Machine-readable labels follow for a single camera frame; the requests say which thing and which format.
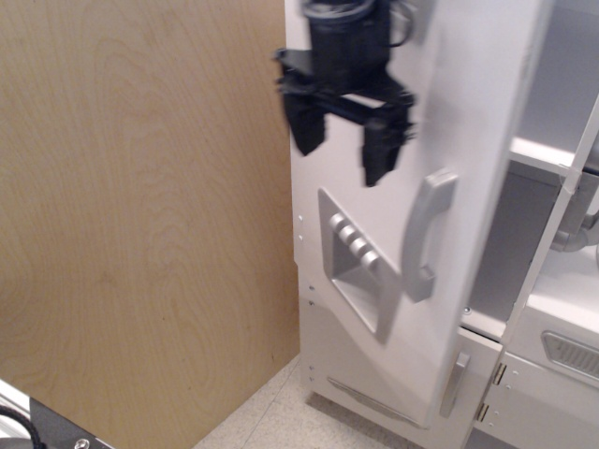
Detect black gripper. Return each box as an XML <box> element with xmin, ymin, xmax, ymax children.
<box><xmin>275</xmin><ymin>44</ymin><xmax>416</xmax><ymax>187</ymax></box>

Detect white fridge door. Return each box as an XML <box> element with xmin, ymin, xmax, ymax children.
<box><xmin>292</xmin><ymin>0</ymin><xmax>556</xmax><ymax>429</ymax></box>
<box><xmin>299</xmin><ymin>266</ymin><xmax>503</xmax><ymax>449</ymax></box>

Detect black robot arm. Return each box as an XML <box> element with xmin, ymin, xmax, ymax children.
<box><xmin>275</xmin><ymin>1</ymin><xmax>416</xmax><ymax>187</ymax></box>

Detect white toy fridge cabinet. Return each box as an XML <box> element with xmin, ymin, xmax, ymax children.
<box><xmin>284</xmin><ymin>0</ymin><xmax>599</xmax><ymax>347</ymax></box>

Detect silver ice dispenser panel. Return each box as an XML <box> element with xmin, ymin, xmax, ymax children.
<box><xmin>318</xmin><ymin>189</ymin><xmax>400</xmax><ymax>344</ymax></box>

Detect plywood board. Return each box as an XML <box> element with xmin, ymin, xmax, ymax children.
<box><xmin>1</xmin><ymin>1</ymin><xmax>299</xmax><ymax>448</ymax></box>

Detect grey toy faucet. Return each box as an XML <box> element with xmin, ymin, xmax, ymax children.
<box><xmin>549</xmin><ymin>135</ymin><xmax>599</xmax><ymax>253</ymax></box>

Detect brass cabinet hinge upper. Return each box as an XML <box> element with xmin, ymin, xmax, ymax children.
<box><xmin>492</xmin><ymin>363</ymin><xmax>506</xmax><ymax>385</ymax></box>

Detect brass cabinet hinge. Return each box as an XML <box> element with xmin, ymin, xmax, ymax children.
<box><xmin>492</xmin><ymin>363</ymin><xmax>506</xmax><ymax>385</ymax></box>
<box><xmin>475</xmin><ymin>403</ymin><xmax>489</xmax><ymax>422</ymax></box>

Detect brass cabinet hinge lower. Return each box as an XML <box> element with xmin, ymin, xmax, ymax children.
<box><xmin>475</xmin><ymin>403</ymin><xmax>489</xmax><ymax>422</ymax></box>

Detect white toy kitchen counter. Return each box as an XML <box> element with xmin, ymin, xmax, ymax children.
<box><xmin>467</xmin><ymin>242</ymin><xmax>599</xmax><ymax>449</ymax></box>

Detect silver vent grille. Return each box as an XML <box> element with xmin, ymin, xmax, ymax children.
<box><xmin>541</xmin><ymin>331</ymin><xmax>599</xmax><ymax>381</ymax></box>

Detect silver lower door handle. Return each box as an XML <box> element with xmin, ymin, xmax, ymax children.
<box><xmin>439</xmin><ymin>352</ymin><xmax>470</xmax><ymax>418</ymax></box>

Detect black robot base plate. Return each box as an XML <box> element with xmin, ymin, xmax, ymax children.
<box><xmin>1</xmin><ymin>380</ymin><xmax>112</xmax><ymax>449</ymax></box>

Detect black cable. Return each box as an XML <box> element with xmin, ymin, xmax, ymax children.
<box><xmin>0</xmin><ymin>404</ymin><xmax>46</xmax><ymax>449</ymax></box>

